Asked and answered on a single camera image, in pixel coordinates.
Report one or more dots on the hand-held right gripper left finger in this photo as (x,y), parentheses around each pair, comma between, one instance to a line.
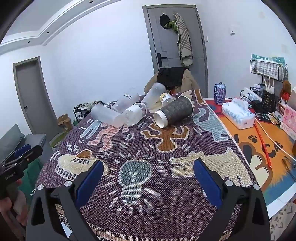
(90,180)

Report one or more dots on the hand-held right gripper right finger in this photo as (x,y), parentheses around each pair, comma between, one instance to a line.
(206,183)

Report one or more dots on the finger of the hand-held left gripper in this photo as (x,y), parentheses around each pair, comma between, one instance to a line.
(22,149)
(32,154)

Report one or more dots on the brown patterned paper cup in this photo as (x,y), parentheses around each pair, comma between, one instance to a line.
(177,111)

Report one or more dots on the short frosted plastic cup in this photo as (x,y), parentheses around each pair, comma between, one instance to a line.
(105,115)

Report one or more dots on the clear plastic cup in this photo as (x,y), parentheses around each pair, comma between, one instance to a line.
(124,103)

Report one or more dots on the tall frosted plastic cup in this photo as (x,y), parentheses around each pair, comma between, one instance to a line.
(153,93)

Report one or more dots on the person's left hand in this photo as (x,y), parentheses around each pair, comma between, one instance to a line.
(22,208)

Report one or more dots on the grey sofa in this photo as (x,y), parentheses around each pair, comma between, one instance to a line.
(13,141)

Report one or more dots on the green cloth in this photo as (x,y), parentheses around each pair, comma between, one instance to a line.
(33,176)

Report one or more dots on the cardboard box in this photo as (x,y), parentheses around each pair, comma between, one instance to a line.
(64,122)

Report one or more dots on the plain grey door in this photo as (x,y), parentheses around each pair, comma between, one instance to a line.
(34,97)

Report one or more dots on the orange cat print mat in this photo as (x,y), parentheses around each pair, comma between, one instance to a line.
(252,148)

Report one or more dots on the printed blanket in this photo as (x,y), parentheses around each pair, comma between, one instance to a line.
(138,143)

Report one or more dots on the black shoe rack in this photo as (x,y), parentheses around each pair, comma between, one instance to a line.
(79,113)

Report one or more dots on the red stick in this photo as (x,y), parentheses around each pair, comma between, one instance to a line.
(263,146)

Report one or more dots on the white tissue pack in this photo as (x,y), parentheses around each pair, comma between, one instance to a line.
(238,114)

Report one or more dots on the clear bottle with white label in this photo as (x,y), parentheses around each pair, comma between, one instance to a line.
(135,114)

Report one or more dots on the purple drink can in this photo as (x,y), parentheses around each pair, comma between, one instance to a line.
(219,93)

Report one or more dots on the small jar with yellow lid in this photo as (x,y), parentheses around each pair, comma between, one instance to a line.
(167,98)

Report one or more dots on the yellow snack packet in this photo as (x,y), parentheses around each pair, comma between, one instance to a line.
(275,118)

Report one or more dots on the white power strip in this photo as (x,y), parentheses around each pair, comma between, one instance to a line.
(251,93)

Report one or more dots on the beige chair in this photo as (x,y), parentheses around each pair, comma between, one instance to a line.
(190,82)

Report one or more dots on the black mesh desk organizer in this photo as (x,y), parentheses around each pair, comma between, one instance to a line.
(271,99)

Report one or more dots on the pink flower print box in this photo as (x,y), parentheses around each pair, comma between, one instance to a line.
(290,118)

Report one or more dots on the black jacket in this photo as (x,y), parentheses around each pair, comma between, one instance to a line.
(170,76)

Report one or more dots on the white plastic spoons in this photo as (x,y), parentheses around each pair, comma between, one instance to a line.
(269,85)

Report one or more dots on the brown plush toy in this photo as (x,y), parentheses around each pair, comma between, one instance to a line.
(286,89)

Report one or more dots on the plaid scarf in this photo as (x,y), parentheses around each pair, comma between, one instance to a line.
(183,41)

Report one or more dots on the grey door with black lock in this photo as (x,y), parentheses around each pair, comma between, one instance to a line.
(157,39)

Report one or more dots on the black hat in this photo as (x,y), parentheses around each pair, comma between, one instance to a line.
(163,21)

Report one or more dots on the white wall switch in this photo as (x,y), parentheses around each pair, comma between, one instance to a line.
(232,32)

